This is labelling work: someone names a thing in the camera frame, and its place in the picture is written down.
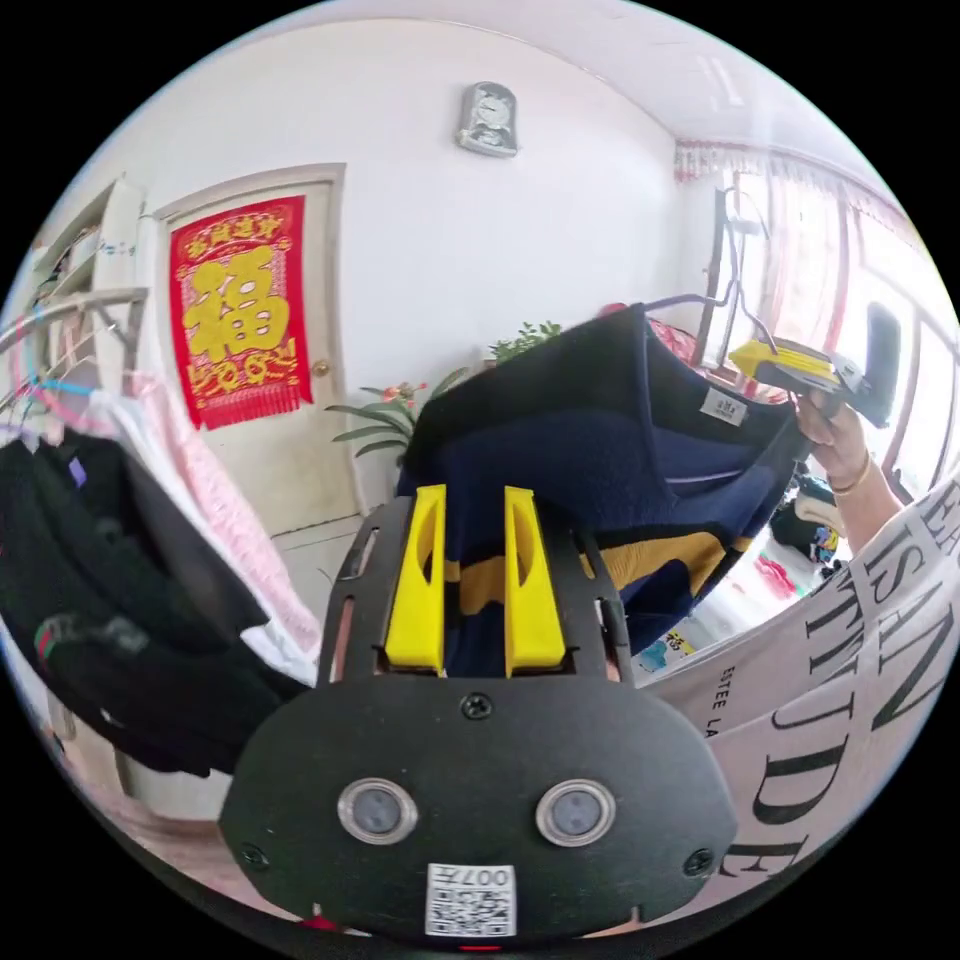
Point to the metal clothes rack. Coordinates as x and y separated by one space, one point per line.
82 315

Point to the pile of clothes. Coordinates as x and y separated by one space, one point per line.
814 525

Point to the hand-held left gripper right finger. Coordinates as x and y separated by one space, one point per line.
534 622

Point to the cream door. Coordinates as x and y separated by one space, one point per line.
330 300

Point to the green leafy plant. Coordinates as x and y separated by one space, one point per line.
525 341

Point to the person's body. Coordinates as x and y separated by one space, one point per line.
840 690

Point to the red and gold door hanging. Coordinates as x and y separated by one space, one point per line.
240 307

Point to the pink garment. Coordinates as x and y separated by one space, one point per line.
225 510

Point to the black garment with striped trim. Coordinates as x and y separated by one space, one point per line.
112 592

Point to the grey wall clock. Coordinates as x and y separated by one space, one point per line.
487 120

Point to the person's right forearm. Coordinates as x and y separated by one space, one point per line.
870 510

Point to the purple clothes hanger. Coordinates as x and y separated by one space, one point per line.
750 321

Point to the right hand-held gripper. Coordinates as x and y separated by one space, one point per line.
859 386

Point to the person's right hand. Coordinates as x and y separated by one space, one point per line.
832 435

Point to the navy long sleeve with yellow stripe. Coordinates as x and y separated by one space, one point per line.
555 442

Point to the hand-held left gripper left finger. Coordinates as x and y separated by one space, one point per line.
415 600

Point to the white shelf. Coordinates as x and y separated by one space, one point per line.
90 240

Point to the bed with printed sheet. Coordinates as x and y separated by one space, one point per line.
739 611

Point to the window with pink curtain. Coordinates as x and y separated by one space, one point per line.
825 247

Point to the plant with red flowers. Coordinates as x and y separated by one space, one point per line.
386 420

